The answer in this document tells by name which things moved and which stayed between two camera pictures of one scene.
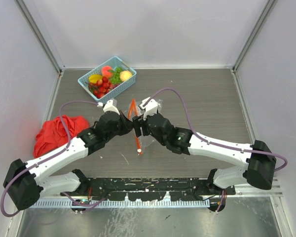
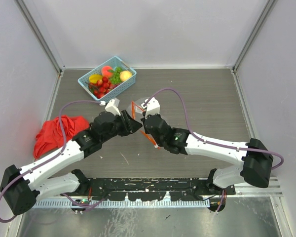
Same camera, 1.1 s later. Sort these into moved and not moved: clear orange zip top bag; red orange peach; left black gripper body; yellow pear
Moved: clear orange zip top bag
Not moved: left black gripper body; yellow pear; red orange peach
